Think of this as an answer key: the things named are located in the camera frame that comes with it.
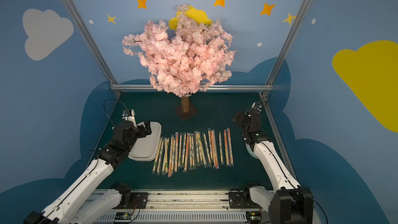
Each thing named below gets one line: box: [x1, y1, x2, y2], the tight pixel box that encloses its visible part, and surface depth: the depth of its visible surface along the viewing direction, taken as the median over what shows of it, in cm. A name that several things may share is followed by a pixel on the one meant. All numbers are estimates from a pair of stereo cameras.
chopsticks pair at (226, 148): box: [223, 129, 230, 167], surface depth 95 cm
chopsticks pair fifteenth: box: [197, 131, 207, 168], surface depth 94 cm
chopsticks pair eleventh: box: [174, 131, 179, 172], surface depth 93 cm
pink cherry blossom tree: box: [122, 4, 237, 113], surface depth 69 cm
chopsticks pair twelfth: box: [161, 136, 170, 176], surface depth 90 cm
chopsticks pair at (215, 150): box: [210, 129, 220, 170], surface depth 92 cm
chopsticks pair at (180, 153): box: [177, 132, 183, 168], surface depth 93 cm
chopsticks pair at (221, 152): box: [218, 131, 225, 166], surface depth 94 cm
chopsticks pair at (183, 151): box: [180, 132, 188, 169], surface depth 93 cm
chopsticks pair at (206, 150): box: [202, 132, 213, 168], surface depth 94 cm
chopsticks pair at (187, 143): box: [182, 132, 191, 173], surface depth 92 cm
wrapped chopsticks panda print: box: [188, 132, 194, 171], surface depth 92 cm
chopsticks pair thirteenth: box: [155, 137, 165, 176], surface depth 90 cm
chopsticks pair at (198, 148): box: [194, 130, 204, 167], surface depth 94 cm
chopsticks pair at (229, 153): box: [226, 127, 234, 167], surface depth 93 cm
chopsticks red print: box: [167, 134, 175, 178], surface depth 90 cm
